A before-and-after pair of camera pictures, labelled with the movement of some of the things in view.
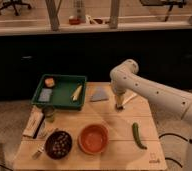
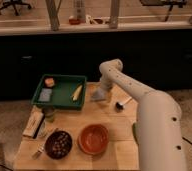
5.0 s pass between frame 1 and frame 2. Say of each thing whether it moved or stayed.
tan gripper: moved
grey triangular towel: stayed
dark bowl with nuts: stayed
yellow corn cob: stayed
